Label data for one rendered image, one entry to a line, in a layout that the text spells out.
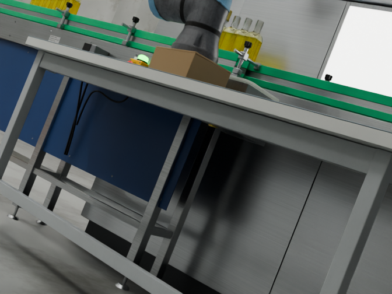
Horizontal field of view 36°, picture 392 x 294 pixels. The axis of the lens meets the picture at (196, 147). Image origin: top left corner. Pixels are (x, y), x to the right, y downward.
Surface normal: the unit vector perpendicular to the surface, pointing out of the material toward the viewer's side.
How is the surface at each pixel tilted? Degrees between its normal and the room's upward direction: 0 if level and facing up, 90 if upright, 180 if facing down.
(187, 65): 90
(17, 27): 90
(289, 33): 90
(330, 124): 90
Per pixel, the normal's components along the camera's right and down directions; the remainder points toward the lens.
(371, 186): -0.62, -0.27
